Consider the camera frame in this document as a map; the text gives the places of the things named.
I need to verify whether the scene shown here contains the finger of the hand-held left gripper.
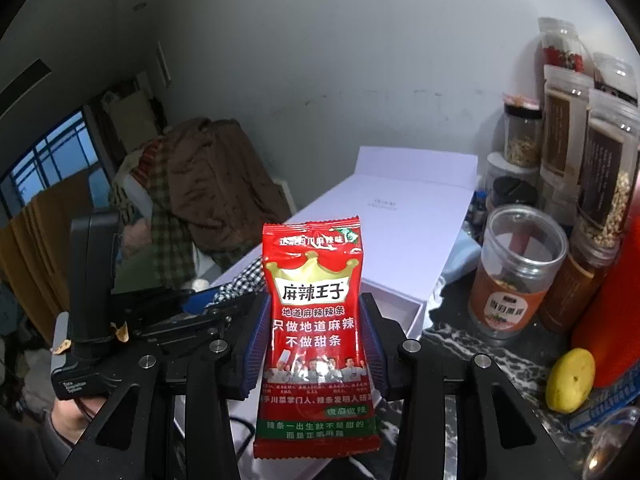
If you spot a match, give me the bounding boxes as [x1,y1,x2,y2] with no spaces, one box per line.
[182,293,267,317]
[127,307,252,350]

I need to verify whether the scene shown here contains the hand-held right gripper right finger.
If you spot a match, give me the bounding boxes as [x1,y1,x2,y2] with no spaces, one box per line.
[361,292,561,480]

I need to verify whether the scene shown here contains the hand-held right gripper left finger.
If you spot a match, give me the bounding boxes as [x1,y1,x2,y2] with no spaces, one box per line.
[65,292,271,480]

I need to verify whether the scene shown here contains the black white checked cloth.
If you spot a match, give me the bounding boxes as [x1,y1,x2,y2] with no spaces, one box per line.
[214,259,267,307]

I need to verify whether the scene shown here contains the red snack packet crown print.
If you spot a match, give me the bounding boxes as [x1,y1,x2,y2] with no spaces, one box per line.
[252,212,382,460]

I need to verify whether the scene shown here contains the white gift box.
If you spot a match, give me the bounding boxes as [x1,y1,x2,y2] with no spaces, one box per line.
[172,146,479,461]

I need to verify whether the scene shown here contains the person's left forearm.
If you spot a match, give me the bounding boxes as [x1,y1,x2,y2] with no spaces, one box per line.
[0,405,71,480]

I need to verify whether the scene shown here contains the person's left hand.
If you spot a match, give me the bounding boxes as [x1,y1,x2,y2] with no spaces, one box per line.
[51,395,107,447]

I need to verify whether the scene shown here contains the grey green cloth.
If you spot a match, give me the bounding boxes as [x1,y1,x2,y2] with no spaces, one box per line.
[119,254,201,292]

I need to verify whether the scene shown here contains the green checked scarf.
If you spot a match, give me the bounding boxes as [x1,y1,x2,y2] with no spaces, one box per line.
[139,139,202,287]

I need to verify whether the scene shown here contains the brown jacket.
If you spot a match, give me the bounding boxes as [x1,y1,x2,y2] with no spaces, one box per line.
[155,117,297,267]

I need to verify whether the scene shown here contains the light blue cloth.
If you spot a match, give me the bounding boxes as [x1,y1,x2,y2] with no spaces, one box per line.
[442,237,482,281]

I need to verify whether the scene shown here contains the window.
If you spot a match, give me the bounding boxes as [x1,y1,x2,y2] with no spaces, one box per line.
[0,109,102,197]

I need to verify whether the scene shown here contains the clear jar orange label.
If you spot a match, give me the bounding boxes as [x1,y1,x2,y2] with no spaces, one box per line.
[470,205,571,343]

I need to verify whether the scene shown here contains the beige cushion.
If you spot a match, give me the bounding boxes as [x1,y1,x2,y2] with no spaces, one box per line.
[100,72,162,152]

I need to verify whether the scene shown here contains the small blue cap bottle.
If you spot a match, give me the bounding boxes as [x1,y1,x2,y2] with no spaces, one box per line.
[472,190,489,227]

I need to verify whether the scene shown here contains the ceiling air vent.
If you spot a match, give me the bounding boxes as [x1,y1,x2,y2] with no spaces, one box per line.
[0,59,52,107]

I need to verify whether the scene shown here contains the yellow lemon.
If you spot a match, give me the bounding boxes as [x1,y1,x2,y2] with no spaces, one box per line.
[545,347,597,414]

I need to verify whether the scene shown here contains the black lid jar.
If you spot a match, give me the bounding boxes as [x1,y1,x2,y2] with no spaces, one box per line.
[492,175,539,212]

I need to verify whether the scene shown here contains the clear jar of red powder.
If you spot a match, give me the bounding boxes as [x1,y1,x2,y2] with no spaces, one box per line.
[540,225,621,334]

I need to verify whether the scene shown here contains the white lid jar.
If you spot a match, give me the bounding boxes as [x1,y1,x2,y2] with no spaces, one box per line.
[486,152,542,182]

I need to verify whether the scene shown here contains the blue tablet tube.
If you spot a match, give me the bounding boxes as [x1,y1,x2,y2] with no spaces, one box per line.
[565,385,640,436]

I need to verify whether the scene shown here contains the red plastic bottle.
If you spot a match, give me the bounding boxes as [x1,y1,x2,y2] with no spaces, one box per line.
[570,240,640,391]

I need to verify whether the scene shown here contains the clear jar of nuts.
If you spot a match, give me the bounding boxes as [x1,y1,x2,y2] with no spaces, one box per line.
[502,97,544,168]

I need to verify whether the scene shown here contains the clear drinking glass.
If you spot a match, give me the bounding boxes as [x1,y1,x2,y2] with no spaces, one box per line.
[582,407,640,472]

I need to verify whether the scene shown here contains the tall jar brown label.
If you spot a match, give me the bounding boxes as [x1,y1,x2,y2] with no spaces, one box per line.
[541,65,594,182]

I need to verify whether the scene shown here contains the clear jar of red berries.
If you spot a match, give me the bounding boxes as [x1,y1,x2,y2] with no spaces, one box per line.
[537,16,587,74]

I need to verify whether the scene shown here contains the clear jar dark contents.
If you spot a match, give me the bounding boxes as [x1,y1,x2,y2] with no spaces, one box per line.
[592,52,637,99]

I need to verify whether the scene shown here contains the black cable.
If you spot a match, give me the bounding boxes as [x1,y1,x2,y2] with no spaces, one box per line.
[227,410,257,457]

